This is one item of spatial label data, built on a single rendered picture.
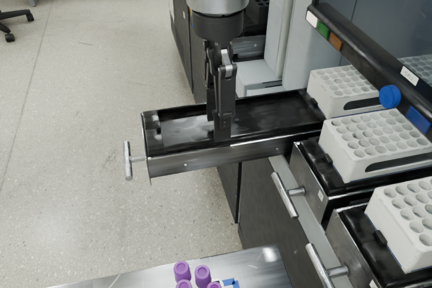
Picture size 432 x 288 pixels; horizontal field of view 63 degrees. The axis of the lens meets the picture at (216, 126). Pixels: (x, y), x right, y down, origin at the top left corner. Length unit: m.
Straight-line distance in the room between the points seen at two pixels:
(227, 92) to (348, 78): 0.30
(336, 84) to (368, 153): 0.18
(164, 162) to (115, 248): 0.89
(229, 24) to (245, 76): 0.46
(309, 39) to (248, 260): 0.46
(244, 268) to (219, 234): 0.99
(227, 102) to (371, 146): 0.24
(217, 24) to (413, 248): 0.38
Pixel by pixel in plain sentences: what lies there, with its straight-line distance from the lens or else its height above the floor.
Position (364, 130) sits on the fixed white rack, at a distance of 0.63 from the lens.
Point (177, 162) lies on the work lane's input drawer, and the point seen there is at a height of 0.79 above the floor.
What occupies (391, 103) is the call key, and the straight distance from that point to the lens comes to 0.51.
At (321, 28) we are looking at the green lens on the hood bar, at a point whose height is 0.98.
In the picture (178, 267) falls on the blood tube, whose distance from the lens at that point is 0.36.
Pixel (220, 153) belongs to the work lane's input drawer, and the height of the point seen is 0.79.
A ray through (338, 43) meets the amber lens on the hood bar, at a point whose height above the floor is 0.98.
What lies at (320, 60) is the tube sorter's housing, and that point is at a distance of 0.79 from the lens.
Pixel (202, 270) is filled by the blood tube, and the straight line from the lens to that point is 0.36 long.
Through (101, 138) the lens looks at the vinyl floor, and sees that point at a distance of 1.94.
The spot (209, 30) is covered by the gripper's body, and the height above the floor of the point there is 1.03.
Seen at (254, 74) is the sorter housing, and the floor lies 0.73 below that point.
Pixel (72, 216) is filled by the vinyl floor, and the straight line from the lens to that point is 1.64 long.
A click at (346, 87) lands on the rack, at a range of 0.73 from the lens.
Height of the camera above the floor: 1.25
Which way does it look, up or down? 41 degrees down
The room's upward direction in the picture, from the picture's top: straight up
